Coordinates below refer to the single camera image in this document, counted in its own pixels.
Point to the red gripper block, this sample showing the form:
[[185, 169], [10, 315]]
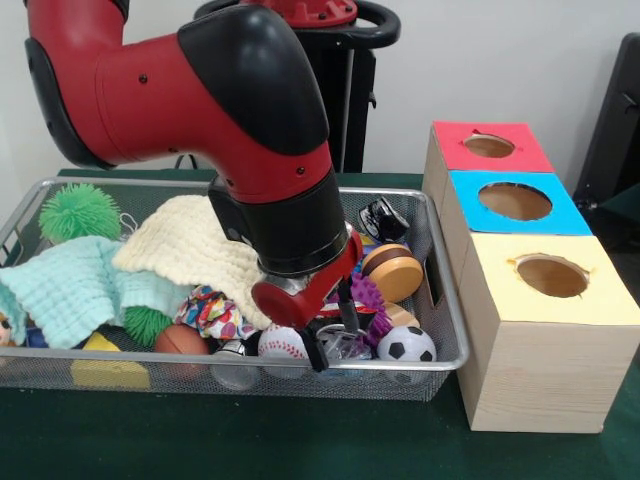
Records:
[[290, 303]]

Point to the cream yellow waffle cloth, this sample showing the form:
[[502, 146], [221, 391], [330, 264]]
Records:
[[180, 245]]

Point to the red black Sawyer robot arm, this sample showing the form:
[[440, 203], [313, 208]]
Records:
[[200, 100]]

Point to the wooden box with three holes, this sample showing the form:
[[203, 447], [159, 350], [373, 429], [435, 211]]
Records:
[[540, 370]]

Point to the shallow clear mesh bin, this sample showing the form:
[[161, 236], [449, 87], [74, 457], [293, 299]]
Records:
[[60, 375]]

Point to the silver red drink can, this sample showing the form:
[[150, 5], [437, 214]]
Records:
[[340, 340]]

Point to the purple spiky ball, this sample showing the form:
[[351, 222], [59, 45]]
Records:
[[373, 300]]

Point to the small baseball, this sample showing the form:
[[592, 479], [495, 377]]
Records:
[[280, 343]]

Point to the small soccer ball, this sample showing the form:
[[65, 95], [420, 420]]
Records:
[[407, 343]]

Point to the brown wooden yo-yo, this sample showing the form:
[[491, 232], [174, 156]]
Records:
[[395, 275]]

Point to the dark green table cloth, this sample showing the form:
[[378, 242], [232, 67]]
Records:
[[300, 440]]

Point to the black white striped toy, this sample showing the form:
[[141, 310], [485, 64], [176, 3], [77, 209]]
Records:
[[388, 220]]

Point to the multicoloured patterned fabric ball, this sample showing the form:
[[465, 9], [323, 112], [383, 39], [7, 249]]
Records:
[[205, 312]]

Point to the mint green waffle cloth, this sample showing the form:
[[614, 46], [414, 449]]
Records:
[[70, 290]]

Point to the green spiky rubber ball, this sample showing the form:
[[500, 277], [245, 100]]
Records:
[[80, 210]]

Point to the black upright panel stand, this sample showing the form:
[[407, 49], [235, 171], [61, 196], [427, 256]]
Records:
[[615, 130]]

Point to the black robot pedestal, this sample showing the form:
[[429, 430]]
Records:
[[355, 100]]

